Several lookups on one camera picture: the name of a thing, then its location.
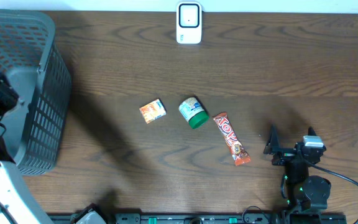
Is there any white barcode scanner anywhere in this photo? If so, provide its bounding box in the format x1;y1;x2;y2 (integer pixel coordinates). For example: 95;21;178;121
176;1;203;44

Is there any orange Top chocolate bar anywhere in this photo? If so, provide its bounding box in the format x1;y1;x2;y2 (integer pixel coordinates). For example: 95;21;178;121
213;112;251;166

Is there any grey plastic mesh basket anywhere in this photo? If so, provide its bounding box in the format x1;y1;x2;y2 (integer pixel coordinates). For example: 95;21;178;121
0;9;71;175

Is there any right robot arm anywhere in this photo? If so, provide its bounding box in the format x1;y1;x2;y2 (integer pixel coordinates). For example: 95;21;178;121
264;126;331;223

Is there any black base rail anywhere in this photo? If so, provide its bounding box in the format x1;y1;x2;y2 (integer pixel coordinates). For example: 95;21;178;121
48;203;347;224

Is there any green-lidded white jar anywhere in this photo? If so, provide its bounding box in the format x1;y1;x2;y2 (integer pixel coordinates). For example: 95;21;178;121
178;97;209;129

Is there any orange snack packet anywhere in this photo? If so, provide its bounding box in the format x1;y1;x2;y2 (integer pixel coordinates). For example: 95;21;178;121
139;99;167;124

